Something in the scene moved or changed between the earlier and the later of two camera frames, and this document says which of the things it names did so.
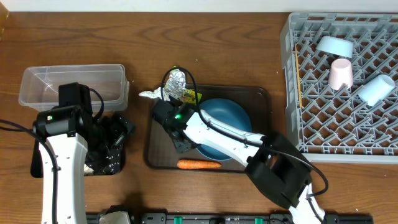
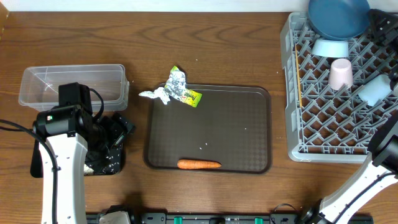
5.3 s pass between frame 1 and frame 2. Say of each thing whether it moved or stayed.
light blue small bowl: moved
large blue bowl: moved
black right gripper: moved
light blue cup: stayed
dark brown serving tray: stayed
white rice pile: stayed
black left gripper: stayed
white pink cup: stayed
